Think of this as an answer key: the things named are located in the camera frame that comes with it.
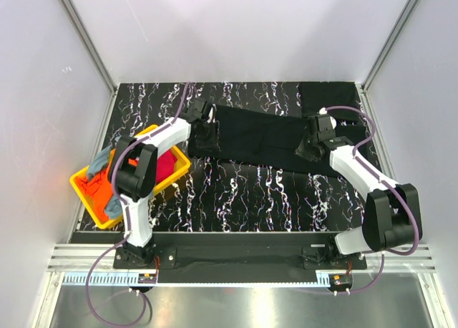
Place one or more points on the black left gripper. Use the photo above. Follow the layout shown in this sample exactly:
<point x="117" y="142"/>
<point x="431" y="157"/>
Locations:
<point x="213" y="142"/>

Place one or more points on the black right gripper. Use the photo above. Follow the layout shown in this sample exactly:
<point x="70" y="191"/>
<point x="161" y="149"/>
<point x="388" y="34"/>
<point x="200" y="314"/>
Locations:
<point x="300" y="150"/>

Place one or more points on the black t-shirt with blue logo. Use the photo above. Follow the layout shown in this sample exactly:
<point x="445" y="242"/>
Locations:
<point x="255" y="138"/>

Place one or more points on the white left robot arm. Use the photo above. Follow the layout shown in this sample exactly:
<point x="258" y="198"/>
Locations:
<point x="133" y="170"/>

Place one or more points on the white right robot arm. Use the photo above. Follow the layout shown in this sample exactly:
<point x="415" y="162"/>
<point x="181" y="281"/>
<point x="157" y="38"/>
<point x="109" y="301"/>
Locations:
<point x="392" y="219"/>

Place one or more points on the red t-shirt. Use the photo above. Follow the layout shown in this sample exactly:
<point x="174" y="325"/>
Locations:
<point x="165" y="166"/>

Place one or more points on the folded black t-shirt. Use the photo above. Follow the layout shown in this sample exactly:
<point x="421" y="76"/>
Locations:
<point x="316" y="95"/>

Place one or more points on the yellow plastic bin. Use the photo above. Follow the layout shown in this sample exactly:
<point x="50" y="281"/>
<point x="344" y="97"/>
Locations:
<point x="182" y="167"/>

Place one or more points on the light blue grey t-shirt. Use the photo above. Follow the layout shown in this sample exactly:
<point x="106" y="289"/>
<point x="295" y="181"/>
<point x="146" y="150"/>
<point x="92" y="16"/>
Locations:
<point x="101" y="160"/>

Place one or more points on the orange t-shirt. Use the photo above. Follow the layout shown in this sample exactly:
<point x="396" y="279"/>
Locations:
<point x="102" y="205"/>

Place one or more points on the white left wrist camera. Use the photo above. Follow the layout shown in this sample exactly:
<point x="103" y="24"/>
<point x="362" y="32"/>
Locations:
<point x="211" y="116"/>

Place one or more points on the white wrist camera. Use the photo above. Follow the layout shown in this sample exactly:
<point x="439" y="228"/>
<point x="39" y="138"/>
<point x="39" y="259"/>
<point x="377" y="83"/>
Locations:
<point x="211" y="116"/>
<point x="323" y="111"/>

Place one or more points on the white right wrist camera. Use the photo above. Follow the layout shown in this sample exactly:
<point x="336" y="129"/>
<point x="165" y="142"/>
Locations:
<point x="323" y="111"/>

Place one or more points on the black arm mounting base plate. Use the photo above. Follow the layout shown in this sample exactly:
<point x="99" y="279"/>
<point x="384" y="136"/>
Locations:
<point x="174" y="257"/>

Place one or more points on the aluminium frame post right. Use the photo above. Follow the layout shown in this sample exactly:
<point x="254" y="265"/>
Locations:
<point x="393" y="36"/>

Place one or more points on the aluminium frame post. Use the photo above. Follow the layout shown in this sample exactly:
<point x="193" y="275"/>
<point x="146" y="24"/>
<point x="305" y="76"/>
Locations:
<point x="84" y="37"/>
<point x="393" y="36"/>

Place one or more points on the aluminium frame post left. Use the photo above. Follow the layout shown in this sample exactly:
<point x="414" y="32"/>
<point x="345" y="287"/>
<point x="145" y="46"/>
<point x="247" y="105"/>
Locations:
<point x="84" y="37"/>

